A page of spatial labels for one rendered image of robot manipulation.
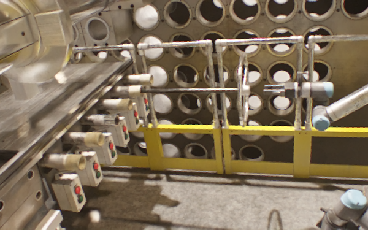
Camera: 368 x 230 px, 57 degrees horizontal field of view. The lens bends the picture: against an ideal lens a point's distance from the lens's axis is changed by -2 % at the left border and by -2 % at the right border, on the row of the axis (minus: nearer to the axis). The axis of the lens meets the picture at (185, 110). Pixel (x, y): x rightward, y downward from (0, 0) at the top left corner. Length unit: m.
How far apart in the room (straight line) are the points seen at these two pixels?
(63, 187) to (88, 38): 1.71
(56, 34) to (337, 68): 2.45
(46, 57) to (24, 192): 0.58
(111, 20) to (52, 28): 1.79
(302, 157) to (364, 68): 1.02
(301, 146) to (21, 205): 1.74
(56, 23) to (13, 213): 0.76
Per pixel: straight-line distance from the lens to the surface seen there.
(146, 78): 2.12
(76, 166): 1.44
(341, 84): 3.18
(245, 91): 1.82
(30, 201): 1.55
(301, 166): 2.55
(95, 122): 1.74
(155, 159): 2.72
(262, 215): 2.32
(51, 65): 1.21
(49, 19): 1.10
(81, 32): 3.03
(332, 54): 3.07
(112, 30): 2.89
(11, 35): 1.09
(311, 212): 2.36
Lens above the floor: 1.62
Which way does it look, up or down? 27 degrees down
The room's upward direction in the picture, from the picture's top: 8 degrees counter-clockwise
